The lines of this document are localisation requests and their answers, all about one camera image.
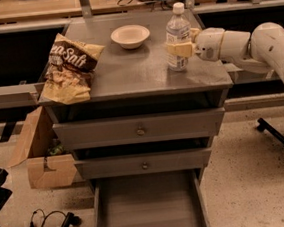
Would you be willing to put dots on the grey drawer cabinet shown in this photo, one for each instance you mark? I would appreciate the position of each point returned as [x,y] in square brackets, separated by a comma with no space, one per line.
[138,82]

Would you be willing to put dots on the wooden desk behind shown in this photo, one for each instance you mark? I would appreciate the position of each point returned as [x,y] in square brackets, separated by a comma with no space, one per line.
[15,11]

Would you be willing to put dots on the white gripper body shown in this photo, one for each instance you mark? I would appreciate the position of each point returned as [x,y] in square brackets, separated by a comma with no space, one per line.
[208,44]

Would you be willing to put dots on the white ceramic bowl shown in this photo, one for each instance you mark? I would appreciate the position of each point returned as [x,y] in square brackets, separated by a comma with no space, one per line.
[130,36]

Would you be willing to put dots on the grey open bottom drawer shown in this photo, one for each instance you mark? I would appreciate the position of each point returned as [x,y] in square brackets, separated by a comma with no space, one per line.
[171,199]

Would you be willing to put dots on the grey middle drawer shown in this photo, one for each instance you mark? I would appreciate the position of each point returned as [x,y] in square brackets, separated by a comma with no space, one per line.
[143,163]

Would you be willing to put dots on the clear plastic water bottle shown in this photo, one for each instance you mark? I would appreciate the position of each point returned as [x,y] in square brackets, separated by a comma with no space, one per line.
[177,32]

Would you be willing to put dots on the brown cardboard box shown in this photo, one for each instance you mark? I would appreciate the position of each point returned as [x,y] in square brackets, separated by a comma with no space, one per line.
[32,145]

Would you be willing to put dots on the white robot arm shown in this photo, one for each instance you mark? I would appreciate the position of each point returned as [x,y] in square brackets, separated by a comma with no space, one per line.
[245,179]

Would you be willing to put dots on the sea salt chip bag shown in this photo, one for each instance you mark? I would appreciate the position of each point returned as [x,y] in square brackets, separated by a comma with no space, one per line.
[70,70]

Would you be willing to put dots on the grey top drawer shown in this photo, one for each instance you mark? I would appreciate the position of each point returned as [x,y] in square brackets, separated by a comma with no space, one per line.
[139,129]

